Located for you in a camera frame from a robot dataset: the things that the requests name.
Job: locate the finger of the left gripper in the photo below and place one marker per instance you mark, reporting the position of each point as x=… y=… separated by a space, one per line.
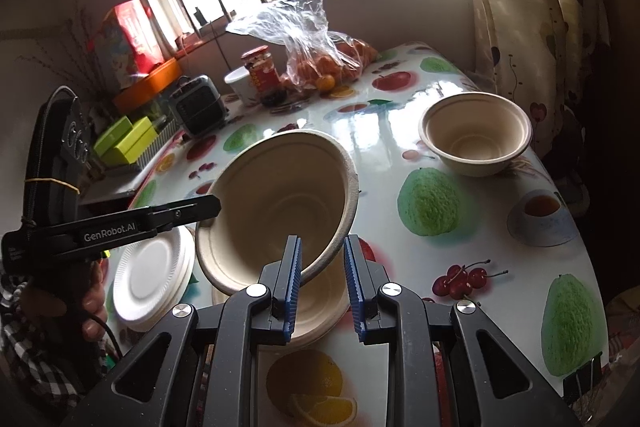
x=165 y=217

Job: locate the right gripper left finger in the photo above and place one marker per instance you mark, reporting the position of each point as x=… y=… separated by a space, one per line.
x=261 y=314

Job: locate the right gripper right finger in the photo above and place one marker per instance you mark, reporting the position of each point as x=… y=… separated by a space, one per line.
x=386 y=313

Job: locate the white paper plate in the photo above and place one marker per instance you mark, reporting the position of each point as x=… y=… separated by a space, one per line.
x=151 y=277

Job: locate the small beige paper bowl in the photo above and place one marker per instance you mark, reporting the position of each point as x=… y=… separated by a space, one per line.
x=322 y=301

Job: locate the large beige paper bowl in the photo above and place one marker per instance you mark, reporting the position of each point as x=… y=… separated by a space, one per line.
x=299 y=182

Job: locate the person left hand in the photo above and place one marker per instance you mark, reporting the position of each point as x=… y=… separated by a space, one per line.
x=86 y=315

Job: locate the grey side shelf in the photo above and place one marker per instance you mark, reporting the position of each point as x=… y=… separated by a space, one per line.
x=122 y=182

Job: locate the lower green box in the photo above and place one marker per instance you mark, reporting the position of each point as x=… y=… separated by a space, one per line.
x=132 y=145

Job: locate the green box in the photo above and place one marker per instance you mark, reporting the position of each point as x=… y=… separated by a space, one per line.
x=112 y=135
x=132 y=145

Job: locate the upper green box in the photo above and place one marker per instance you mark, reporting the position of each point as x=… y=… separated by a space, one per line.
x=112 y=135

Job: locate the small grey fan heater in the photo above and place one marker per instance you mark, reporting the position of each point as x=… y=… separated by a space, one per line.
x=198 y=105

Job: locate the orange tray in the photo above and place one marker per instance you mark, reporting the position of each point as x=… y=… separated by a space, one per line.
x=144 y=90

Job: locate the checkered shirt sleeve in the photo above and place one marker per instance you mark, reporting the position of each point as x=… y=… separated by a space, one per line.
x=40 y=379

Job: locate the fruit print tablecloth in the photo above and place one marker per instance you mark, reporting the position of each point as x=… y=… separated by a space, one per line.
x=417 y=217

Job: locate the white paper tub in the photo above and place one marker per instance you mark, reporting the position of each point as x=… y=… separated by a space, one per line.
x=240 y=82

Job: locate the dry twig bouquet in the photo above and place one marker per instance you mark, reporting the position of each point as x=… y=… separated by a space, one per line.
x=70 y=57

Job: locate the red label jar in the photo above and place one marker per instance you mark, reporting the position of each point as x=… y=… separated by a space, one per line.
x=264 y=76

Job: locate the black binder clip right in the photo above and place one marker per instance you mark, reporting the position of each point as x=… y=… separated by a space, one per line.
x=584 y=383

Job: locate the plastic bag of oranges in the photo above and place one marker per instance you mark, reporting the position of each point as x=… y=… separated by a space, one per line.
x=312 y=49

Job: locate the patterned beige curtain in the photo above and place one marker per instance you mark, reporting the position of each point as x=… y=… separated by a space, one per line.
x=539 y=54

